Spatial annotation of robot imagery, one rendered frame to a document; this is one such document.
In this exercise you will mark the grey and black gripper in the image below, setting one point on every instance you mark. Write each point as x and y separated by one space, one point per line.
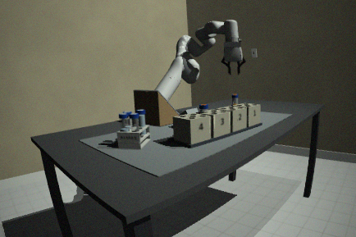
233 55

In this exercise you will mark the cream bucket adapter with holes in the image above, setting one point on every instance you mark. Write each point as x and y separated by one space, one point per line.
220 122
253 113
238 117
192 128

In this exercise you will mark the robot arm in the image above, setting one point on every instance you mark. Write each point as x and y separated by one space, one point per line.
184 66

